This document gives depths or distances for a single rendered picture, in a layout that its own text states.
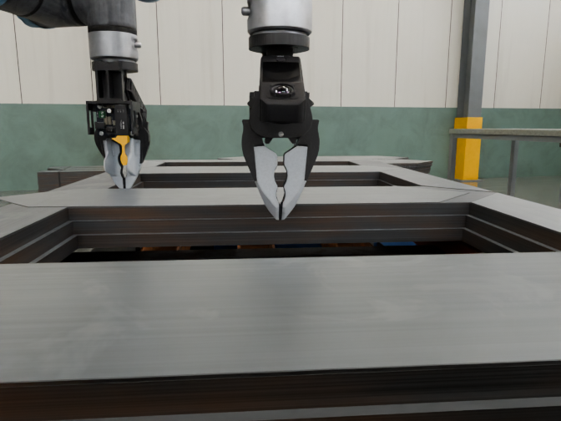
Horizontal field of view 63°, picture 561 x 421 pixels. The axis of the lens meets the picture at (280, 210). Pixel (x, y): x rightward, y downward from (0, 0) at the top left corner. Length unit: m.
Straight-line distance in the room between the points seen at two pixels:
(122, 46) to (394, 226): 0.50
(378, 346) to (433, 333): 0.03
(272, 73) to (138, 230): 0.29
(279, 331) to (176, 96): 7.51
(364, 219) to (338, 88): 7.58
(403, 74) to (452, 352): 8.50
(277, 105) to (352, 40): 7.95
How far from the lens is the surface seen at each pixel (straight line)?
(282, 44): 0.54
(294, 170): 0.54
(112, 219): 0.67
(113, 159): 0.84
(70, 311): 0.30
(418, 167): 1.68
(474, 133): 4.15
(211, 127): 7.74
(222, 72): 7.80
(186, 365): 0.23
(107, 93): 0.81
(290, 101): 0.45
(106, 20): 0.81
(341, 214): 0.66
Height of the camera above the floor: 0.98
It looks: 10 degrees down
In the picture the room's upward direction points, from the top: straight up
